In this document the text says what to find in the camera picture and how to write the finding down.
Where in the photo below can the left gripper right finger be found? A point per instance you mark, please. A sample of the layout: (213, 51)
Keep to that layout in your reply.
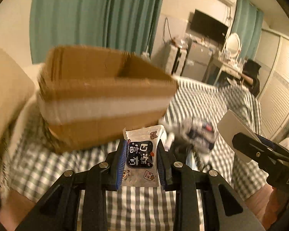
(203, 198)

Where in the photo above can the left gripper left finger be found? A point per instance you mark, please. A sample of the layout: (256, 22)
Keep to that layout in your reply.
(58, 208)

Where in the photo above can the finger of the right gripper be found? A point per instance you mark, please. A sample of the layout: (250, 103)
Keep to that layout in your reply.
(266, 159)
(265, 143)

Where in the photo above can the clear bag with dark packs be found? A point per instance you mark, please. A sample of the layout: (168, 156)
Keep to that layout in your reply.
(198, 133)

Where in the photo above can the white snack packet black label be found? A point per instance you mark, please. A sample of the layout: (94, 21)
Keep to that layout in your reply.
(141, 163)

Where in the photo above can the person right hand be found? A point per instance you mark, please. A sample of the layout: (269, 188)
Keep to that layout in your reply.
(267, 203)

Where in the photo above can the white louvred wardrobe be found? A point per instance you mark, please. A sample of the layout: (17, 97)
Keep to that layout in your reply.
(273, 56)

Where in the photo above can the black garment on chair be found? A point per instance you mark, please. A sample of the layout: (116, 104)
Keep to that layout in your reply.
(252, 69)

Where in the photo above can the white dressing table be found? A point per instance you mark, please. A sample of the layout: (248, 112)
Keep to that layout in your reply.
(223, 67)

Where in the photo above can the round white vanity mirror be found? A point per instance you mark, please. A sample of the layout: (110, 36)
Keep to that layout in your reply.
(233, 45)

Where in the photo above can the grey small fridge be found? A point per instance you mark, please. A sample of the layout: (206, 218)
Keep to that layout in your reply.
(197, 60)

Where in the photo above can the brown cardboard box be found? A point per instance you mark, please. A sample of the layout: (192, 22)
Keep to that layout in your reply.
(89, 95)

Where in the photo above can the teal right window curtain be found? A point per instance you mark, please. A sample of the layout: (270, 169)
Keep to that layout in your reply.
(247, 24)

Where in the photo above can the teal window curtain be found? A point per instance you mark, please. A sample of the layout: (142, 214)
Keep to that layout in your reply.
(127, 25)
(247, 24)

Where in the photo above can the white suitcase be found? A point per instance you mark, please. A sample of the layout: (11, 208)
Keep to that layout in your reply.
(174, 59)

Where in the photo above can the black wall television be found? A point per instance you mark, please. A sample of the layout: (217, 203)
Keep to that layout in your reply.
(208, 27)

